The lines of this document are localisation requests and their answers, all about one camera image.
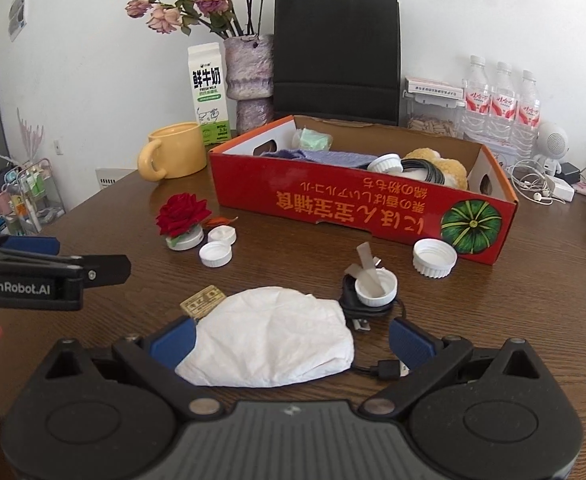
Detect white robot speaker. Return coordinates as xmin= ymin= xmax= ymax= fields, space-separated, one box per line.
xmin=533 ymin=122 xmax=570 ymax=176

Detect white charger block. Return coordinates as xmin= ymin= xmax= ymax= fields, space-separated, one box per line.
xmin=548 ymin=175 xmax=576 ymax=202

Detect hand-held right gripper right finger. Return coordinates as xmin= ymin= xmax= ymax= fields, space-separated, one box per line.
xmin=363 ymin=317 xmax=544 ymax=418

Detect flat white box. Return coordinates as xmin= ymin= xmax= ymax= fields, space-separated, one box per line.
xmin=405 ymin=76 xmax=466 ymax=98

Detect yellow mug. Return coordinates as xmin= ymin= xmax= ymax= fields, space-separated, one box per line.
xmin=138 ymin=121 xmax=208 ymax=182

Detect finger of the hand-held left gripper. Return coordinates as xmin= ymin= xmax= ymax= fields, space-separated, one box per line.
xmin=0 ymin=232 xmax=62 ymax=261
xmin=0 ymin=249 xmax=132 ymax=289

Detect yellow plush toy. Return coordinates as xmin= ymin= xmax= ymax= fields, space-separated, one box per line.
xmin=405 ymin=147 xmax=468 ymax=190

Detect folded translucent strip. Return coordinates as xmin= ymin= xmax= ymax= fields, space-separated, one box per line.
xmin=343 ymin=242 xmax=384 ymax=301

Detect white milk carton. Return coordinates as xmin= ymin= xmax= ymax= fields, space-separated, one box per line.
xmin=187 ymin=42 xmax=231 ymax=148

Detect large white bottle cap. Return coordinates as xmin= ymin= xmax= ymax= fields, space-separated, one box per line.
xmin=413 ymin=238 xmax=458 ymax=277

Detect purple knit drawstring pouch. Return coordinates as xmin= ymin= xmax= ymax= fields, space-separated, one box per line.
xmin=260 ymin=147 xmax=374 ymax=171

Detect white tissue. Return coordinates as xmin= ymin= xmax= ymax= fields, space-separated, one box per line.
xmin=175 ymin=286 xmax=355 ymax=387

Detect red artificial rose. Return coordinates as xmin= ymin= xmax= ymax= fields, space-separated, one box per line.
xmin=155 ymin=192 xmax=214 ymax=251

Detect purple speckled vase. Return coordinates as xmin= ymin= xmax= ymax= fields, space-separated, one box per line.
xmin=223 ymin=34 xmax=276 ymax=136

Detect white panel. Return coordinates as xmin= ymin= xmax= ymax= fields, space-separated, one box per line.
xmin=95 ymin=167 xmax=138 ymax=191

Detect red cardboard box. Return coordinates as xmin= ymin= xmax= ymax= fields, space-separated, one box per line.
xmin=208 ymin=115 xmax=520 ymax=267

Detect white earphones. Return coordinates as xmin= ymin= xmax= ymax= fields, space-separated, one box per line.
xmin=510 ymin=160 xmax=566 ymax=206

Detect clear container of seeds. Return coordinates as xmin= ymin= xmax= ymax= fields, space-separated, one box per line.
xmin=405 ymin=95 xmax=464 ymax=138

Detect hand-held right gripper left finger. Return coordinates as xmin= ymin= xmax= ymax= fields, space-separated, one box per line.
xmin=43 ymin=316 xmax=224 ymax=418

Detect wall poster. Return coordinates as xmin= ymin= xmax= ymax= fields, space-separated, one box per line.
xmin=8 ymin=0 xmax=28 ymax=41

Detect small gold patterned card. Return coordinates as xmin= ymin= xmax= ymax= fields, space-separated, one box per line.
xmin=180 ymin=284 xmax=226 ymax=320

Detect purple wall decal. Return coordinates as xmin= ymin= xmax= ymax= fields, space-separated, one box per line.
xmin=17 ymin=107 xmax=46 ymax=161

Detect pale green wrapped bundle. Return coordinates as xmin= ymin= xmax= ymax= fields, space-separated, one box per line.
xmin=293 ymin=128 xmax=334 ymax=152

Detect black paper bag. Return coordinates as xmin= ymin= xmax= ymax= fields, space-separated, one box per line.
xmin=273 ymin=0 xmax=401 ymax=128

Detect wire storage rack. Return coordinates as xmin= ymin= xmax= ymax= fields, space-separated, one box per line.
xmin=0 ymin=157 xmax=66 ymax=236

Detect white ribbed bottle cap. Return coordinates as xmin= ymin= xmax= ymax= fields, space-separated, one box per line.
xmin=355 ymin=270 xmax=398 ymax=307

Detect white printed tin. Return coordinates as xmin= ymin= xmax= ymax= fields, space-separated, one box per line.
xmin=488 ymin=139 xmax=518 ymax=166

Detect grey braided cable coil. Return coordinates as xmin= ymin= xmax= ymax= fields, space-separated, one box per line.
xmin=400 ymin=157 xmax=446 ymax=184

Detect black usb cable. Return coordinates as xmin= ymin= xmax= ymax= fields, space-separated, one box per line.
xmin=339 ymin=270 xmax=408 ymax=380

